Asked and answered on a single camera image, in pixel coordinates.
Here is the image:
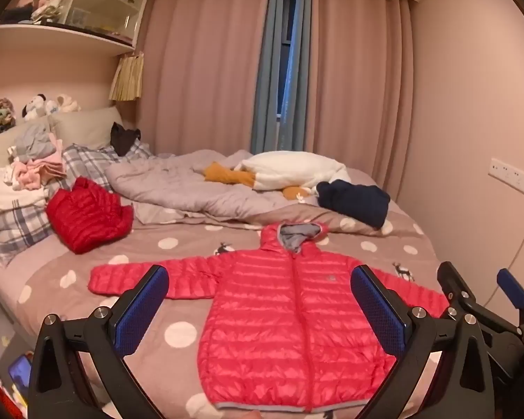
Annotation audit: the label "straw hanging decoration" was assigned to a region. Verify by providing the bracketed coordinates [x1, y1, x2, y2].
[108, 51, 145, 102]

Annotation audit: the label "navy blue garment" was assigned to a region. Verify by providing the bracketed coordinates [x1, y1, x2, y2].
[316, 180, 391, 230]

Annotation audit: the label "white cable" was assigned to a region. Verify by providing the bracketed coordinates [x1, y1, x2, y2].
[482, 200, 524, 310]

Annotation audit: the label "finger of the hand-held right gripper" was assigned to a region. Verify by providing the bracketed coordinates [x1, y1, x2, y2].
[496, 268, 524, 329]
[437, 261, 520, 337]

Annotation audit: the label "white goose plush toy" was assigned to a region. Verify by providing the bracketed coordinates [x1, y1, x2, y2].
[203, 152, 352, 202]

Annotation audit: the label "pink hooded puffer jacket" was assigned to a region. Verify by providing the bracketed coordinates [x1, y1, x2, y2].
[88, 222, 450, 412]

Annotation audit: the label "window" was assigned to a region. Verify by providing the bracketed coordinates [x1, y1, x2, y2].
[279, 0, 298, 118]

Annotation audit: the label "red puffer jacket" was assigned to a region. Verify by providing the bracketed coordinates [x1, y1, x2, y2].
[46, 177, 134, 255]

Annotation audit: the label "polka dot bed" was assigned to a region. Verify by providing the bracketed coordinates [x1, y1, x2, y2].
[0, 153, 447, 419]

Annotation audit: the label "black garment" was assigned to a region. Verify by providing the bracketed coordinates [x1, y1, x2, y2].
[110, 122, 141, 157]

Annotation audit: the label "plaid pillow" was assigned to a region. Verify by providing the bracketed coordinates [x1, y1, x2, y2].
[0, 143, 153, 268]

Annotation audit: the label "white folded clothes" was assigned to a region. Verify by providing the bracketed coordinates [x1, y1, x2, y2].
[0, 165, 49, 211]

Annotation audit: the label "beige pillow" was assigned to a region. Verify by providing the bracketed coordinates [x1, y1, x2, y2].
[0, 118, 55, 171]
[50, 107, 124, 151]

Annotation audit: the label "pink curtain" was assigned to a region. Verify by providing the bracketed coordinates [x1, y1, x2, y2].
[303, 0, 416, 184]
[135, 0, 274, 159]

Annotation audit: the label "panda plush toy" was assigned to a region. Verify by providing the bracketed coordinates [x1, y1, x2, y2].
[23, 94, 49, 122]

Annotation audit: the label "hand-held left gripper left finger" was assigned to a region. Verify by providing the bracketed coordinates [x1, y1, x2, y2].
[27, 264, 171, 419]

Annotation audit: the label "grey folded garment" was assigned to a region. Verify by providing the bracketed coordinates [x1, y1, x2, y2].
[13, 123, 64, 162]

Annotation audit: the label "smartphone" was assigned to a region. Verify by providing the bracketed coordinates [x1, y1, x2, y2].
[8, 353, 32, 392]

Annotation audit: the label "clothes on shelf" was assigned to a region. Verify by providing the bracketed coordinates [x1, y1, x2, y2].
[2, 0, 65, 25]

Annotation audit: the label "blue curtain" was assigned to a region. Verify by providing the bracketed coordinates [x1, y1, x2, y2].
[250, 0, 313, 155]

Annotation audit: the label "grey duvet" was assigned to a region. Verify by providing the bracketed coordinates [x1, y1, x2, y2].
[107, 149, 333, 224]

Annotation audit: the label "pink folded clothes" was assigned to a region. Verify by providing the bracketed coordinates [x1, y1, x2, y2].
[9, 147, 68, 190]

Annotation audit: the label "white wall shelf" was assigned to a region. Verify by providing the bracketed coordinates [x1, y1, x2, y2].
[0, 0, 153, 57]

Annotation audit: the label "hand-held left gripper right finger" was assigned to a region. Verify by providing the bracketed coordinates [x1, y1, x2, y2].
[350, 264, 495, 419]

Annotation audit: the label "white wall outlet strip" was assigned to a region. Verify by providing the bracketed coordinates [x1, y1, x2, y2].
[489, 157, 524, 204]

